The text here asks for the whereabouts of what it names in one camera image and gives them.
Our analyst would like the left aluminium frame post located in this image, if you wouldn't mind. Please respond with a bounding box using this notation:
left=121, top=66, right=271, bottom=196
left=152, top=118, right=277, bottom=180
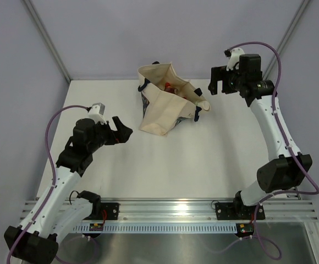
left=21, top=0, right=72, bottom=84

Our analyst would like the right aluminium frame post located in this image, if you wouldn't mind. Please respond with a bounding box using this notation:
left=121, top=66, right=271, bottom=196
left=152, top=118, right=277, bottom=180
left=260, top=0, right=313, bottom=83

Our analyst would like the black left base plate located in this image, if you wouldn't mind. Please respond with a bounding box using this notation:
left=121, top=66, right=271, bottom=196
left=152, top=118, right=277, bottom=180
left=91, top=202, right=119, bottom=221

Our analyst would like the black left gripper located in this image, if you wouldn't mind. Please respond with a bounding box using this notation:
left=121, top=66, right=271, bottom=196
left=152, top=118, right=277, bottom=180
left=87, top=116, right=132, bottom=153

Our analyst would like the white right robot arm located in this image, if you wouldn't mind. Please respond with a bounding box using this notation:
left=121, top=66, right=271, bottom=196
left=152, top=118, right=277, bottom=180
left=208, top=48, right=312, bottom=220

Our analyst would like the green bottle white cap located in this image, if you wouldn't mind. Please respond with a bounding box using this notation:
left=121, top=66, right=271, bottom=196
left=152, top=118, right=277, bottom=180
left=196, top=100, right=211, bottom=112

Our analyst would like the aluminium mounting rail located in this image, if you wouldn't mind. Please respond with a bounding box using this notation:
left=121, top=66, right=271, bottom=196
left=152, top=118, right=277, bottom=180
left=24, top=198, right=318, bottom=221

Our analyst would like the beige canvas tote bag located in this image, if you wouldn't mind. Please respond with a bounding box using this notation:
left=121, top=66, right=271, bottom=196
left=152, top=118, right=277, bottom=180
left=137, top=62, right=211, bottom=136

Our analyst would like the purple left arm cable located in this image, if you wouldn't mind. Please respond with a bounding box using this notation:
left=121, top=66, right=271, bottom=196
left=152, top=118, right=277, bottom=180
left=5, top=104, right=103, bottom=264

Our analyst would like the red Fairy dish soap bottle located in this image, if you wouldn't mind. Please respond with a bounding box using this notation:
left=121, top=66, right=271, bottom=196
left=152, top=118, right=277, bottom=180
left=164, top=82, right=179, bottom=95

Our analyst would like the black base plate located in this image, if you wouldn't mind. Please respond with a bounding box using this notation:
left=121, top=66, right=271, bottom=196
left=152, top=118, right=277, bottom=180
left=214, top=201, right=266, bottom=221
left=91, top=202, right=119, bottom=221

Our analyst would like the aluminium frame post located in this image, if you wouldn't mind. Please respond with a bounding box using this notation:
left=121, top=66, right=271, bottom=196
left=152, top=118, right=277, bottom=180
left=260, top=0, right=313, bottom=83
left=21, top=0, right=72, bottom=84

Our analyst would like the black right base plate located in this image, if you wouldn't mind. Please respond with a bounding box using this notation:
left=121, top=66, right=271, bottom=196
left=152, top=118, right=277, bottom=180
left=214, top=201, right=266, bottom=221

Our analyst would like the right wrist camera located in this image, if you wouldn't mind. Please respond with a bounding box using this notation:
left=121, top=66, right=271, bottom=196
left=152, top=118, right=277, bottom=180
left=224, top=47, right=245, bottom=71

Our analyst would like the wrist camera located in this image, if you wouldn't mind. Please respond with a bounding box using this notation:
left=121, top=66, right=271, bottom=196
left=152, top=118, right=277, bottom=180
left=224, top=47, right=245, bottom=71
left=88, top=103, right=107, bottom=125

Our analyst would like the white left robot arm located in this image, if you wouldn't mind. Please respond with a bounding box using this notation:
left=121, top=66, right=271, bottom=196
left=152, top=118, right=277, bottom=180
left=4, top=117, right=133, bottom=263

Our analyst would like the white slotted cable duct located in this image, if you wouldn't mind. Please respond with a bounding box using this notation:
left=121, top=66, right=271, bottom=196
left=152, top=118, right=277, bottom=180
left=71, top=222, right=238, bottom=234

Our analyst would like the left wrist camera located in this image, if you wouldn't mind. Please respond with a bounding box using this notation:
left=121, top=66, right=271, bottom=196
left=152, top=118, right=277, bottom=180
left=88, top=103, right=107, bottom=125

